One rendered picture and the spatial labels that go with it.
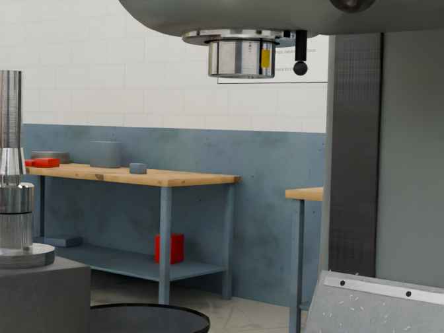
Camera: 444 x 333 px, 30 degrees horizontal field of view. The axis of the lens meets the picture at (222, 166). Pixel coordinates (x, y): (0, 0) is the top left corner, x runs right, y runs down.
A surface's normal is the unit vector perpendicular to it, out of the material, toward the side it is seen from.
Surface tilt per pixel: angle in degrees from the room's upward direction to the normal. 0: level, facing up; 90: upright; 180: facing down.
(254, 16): 147
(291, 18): 131
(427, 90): 90
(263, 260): 90
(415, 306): 63
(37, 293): 90
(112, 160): 90
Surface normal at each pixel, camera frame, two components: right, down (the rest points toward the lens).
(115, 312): 0.32, 0.00
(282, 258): -0.63, 0.03
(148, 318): -0.12, -0.01
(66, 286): 0.64, 0.06
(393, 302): -0.55, -0.43
